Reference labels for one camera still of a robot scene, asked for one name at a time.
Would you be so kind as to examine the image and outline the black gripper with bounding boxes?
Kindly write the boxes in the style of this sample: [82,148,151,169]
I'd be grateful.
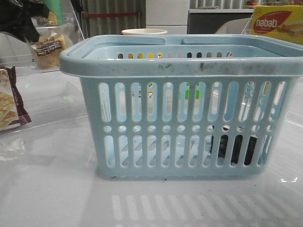
[0,0,50,43]

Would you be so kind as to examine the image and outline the packaged bread slices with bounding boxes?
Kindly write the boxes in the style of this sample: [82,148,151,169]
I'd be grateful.
[30,23,73,70]

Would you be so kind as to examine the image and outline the light blue plastic basket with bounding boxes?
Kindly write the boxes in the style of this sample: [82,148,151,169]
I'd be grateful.
[60,35,303,178]

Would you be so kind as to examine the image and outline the green chip canister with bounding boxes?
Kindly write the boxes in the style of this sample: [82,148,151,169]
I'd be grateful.
[45,0,64,25]

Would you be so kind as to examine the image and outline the left clear acrylic shelf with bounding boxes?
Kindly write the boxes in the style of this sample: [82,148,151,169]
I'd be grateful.
[0,0,85,133]

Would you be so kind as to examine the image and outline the maroon biscuit packet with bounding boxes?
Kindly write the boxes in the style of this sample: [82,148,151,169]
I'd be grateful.
[0,67,32,132]

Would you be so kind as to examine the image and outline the yellow popcorn paper cup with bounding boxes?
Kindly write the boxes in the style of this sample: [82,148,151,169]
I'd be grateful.
[122,28,167,35]

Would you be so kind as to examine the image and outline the white cabinet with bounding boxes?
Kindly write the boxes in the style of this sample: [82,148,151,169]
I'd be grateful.
[145,0,189,35]

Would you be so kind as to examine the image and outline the grey chair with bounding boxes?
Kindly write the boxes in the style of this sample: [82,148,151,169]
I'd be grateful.
[215,18,250,34]

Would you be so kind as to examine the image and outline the yellow nabati wafer box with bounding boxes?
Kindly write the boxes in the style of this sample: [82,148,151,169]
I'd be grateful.
[250,5,303,44]

